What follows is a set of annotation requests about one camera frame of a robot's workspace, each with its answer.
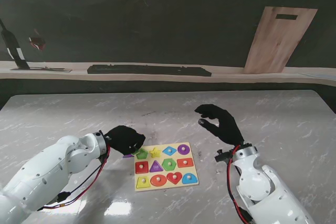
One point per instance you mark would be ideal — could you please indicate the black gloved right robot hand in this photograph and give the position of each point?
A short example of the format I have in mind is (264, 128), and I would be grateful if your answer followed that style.
(227, 127)

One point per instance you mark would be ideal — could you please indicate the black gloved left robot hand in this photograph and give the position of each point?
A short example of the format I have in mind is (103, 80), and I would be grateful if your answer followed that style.
(122, 140)

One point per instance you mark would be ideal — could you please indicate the purple triangle puzzle piece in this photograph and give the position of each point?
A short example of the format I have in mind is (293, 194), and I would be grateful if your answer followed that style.
(128, 156)

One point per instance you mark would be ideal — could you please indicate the green pentagon puzzle piece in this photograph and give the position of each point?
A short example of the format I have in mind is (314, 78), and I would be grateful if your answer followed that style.
(142, 153)

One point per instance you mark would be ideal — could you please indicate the red square puzzle piece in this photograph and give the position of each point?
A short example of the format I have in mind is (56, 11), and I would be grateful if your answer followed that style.
(141, 166)

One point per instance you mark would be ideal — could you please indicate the wooden shape puzzle board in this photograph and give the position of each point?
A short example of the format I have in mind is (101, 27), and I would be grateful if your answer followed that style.
(156, 167)

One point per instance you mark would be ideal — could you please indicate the yellow trapezoid puzzle piece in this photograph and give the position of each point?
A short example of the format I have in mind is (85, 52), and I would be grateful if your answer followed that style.
(143, 182)

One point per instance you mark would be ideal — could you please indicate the blue diamond puzzle piece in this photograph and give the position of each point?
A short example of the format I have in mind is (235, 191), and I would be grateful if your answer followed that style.
(169, 150)

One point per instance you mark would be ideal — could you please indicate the purple circle puzzle piece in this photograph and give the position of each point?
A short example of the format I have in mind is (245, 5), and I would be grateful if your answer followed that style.
(183, 149)

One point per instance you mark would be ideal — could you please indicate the green hexagon puzzle piece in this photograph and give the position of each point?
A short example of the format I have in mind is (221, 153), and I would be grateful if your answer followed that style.
(169, 164)

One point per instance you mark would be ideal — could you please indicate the orange rectangle puzzle piece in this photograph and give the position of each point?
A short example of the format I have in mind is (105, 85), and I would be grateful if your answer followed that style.
(185, 162)

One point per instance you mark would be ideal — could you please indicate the blue semicircle puzzle piece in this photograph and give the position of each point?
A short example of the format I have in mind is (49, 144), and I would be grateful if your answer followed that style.
(190, 179)

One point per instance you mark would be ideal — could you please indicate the red heart puzzle piece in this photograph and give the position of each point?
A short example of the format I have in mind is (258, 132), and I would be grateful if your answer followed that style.
(174, 178)

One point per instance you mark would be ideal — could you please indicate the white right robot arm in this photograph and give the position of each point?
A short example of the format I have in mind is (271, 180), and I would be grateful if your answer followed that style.
(262, 187)

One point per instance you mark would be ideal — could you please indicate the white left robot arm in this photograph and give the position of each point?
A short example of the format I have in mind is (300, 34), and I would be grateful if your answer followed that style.
(47, 171)

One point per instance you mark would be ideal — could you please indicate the wooden cutting board with slot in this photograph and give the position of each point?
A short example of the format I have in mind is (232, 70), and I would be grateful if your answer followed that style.
(278, 40)

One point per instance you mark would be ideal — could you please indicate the light wooden shelf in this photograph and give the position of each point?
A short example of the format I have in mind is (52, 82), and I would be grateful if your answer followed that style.
(236, 77)

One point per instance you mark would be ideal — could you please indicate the black keyboard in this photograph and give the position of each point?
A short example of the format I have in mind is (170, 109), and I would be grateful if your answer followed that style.
(147, 70)

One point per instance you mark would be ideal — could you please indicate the flat thin tray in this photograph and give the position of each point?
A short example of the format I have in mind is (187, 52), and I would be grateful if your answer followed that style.
(44, 69)

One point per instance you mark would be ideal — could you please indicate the pale blue flat sheet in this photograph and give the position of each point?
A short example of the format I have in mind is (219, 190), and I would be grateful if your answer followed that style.
(319, 76)

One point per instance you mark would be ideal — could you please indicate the red and black object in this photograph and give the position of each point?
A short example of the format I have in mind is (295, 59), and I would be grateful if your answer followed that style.
(37, 43)

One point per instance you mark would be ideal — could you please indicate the black bottle-shaped stand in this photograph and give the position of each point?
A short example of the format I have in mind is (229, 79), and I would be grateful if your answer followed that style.
(14, 48)

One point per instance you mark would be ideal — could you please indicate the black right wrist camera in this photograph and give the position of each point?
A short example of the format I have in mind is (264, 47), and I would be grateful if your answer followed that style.
(223, 156)

